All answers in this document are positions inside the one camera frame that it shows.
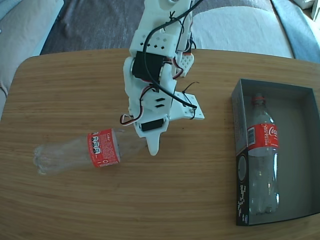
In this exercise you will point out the clear bottle red label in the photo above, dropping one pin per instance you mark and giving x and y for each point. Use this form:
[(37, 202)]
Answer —
[(263, 140), (103, 147)]

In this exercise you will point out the flat white camera plate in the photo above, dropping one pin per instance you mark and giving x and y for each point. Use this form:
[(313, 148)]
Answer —
[(182, 112)]

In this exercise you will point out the grey rug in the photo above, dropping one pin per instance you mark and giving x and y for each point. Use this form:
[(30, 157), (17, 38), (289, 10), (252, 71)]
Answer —
[(105, 25)]

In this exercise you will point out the light blue cloth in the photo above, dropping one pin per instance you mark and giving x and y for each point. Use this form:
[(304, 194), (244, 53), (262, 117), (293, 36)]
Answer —
[(295, 27)]

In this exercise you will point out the white sofa cushion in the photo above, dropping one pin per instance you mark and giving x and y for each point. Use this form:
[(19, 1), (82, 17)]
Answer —
[(250, 32), (22, 37)]

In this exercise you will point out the grey cardboard box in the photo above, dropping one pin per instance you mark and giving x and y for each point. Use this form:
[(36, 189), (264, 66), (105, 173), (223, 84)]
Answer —
[(297, 150)]

